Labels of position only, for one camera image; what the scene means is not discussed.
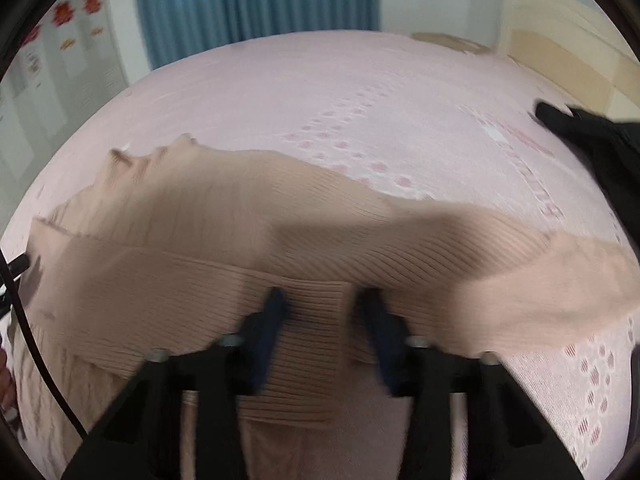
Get white wall posters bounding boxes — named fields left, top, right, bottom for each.
left=0, top=0, right=126, bottom=186

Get blue pleated curtain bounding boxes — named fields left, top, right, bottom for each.
left=129, top=0, right=381, bottom=71

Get black cable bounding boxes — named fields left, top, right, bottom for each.
left=0, top=250, right=88, bottom=436

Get row of red paper flowers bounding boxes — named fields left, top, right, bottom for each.
left=22, top=0, right=103, bottom=43

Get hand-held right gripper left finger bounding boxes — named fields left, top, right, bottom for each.
left=60, top=287, right=291, bottom=480

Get beige ribbed knit sweater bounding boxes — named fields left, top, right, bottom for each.
left=10, top=132, right=638, bottom=480

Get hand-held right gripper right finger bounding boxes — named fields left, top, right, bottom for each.
left=352, top=287, right=586, bottom=480

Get beige padded headboard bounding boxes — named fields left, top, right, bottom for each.
left=495, top=0, right=640, bottom=121

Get pink patterned bedspread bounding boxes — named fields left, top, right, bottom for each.
left=0, top=30, right=636, bottom=480

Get black cloth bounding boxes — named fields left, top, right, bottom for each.
left=532, top=100, right=640, bottom=261

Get tan cloth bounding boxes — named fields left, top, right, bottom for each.
left=410, top=32, right=493, bottom=56

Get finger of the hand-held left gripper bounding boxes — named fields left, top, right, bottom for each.
left=0, top=254, right=32, bottom=281

